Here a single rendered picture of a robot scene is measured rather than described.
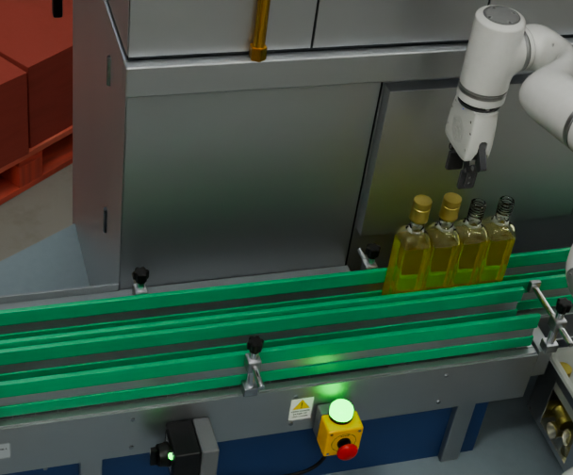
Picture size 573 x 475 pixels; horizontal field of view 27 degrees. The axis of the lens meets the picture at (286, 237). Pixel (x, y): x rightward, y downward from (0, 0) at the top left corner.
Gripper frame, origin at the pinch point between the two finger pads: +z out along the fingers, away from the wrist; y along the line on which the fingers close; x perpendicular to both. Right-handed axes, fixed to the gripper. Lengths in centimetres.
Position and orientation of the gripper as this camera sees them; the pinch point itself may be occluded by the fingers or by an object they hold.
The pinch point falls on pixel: (461, 170)
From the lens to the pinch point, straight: 214.3
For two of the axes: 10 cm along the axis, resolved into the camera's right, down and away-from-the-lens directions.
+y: 2.7, 6.5, -7.1
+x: 9.6, -0.9, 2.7
